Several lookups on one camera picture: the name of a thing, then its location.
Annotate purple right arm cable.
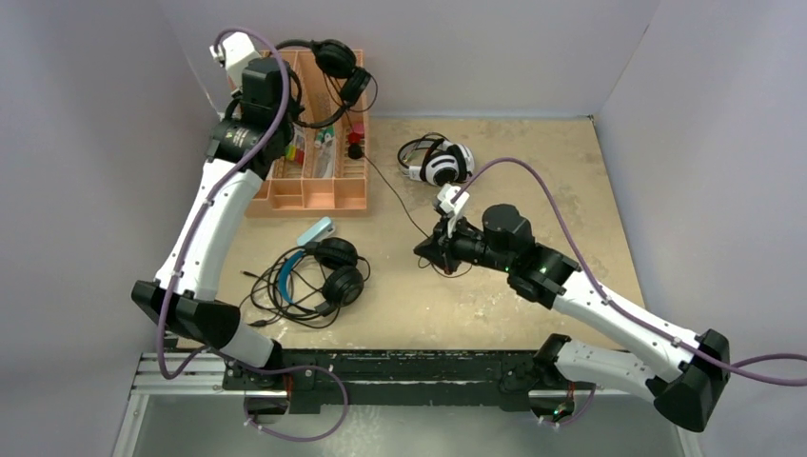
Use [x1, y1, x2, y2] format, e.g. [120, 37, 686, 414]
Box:
[450, 156, 807, 430]

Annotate small black on-ear headphones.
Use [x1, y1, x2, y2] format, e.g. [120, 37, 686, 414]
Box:
[276, 39, 377, 129]

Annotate white and black headphones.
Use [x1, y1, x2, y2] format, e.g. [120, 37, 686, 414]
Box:
[397, 132, 476, 187]

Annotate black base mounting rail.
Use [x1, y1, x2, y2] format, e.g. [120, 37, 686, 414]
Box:
[223, 348, 592, 421]

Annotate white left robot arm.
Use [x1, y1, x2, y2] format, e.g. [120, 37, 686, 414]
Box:
[131, 52, 292, 389]

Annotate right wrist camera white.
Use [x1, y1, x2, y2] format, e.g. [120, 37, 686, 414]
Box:
[435, 184, 470, 238]

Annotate black cable of blue headphones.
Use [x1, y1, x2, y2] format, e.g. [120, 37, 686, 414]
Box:
[236, 247, 373, 330]

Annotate black cap right slot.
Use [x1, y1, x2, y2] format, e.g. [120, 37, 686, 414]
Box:
[346, 144, 364, 160]

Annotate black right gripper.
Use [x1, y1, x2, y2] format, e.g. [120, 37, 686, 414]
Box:
[415, 211, 514, 277]

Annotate light blue stapler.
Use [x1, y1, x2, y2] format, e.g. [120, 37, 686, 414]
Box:
[296, 216, 336, 247]

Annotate coloured marker set pack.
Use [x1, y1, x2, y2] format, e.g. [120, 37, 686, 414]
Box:
[285, 141, 305, 166]

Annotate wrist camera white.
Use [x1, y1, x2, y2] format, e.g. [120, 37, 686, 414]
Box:
[209, 32, 262, 92]
[435, 184, 470, 238]

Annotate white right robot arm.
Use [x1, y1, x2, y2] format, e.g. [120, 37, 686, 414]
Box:
[413, 204, 730, 432]

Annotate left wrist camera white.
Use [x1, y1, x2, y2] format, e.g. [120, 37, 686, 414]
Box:
[209, 32, 262, 92]

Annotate peach plastic file organizer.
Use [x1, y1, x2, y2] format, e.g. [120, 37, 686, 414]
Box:
[246, 48, 377, 219]

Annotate thin black headphone cable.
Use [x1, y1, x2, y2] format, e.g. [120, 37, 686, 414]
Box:
[321, 69, 474, 279]

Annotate clear plastic packaged item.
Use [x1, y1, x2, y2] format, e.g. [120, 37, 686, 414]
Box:
[311, 138, 336, 179]

